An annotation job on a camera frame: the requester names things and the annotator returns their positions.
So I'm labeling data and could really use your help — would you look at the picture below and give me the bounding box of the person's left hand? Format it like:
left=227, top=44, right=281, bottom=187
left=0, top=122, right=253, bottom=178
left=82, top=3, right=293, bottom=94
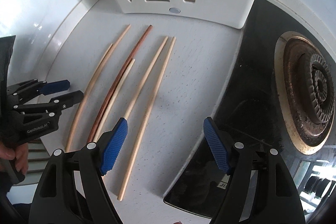
left=0, top=142, right=29, bottom=175

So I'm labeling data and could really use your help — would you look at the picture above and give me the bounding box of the pale short chopstick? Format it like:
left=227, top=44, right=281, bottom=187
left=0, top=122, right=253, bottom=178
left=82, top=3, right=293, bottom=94
left=93, top=59, right=135, bottom=142
left=65, top=43, right=115, bottom=152

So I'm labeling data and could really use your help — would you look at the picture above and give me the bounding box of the black glass gas stove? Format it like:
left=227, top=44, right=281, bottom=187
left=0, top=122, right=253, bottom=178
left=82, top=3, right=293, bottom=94
left=164, top=0, right=335, bottom=223

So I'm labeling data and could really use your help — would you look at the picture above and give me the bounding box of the pale short chopstick middle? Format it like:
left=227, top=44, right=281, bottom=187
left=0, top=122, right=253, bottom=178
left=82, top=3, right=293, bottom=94
left=93, top=59, right=135, bottom=142

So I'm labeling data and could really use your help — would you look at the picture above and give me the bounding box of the light wood chopstick long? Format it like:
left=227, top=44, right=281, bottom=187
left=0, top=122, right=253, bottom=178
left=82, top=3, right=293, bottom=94
left=68, top=24, right=132, bottom=146

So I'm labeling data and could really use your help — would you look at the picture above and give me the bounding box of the reddish brown chopstick middle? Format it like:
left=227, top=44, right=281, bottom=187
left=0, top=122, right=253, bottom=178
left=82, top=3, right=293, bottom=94
left=87, top=25, right=153, bottom=143

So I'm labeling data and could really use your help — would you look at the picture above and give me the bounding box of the near gas burner ring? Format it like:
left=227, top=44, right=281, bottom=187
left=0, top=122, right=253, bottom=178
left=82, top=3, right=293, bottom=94
left=274, top=31, right=336, bottom=156

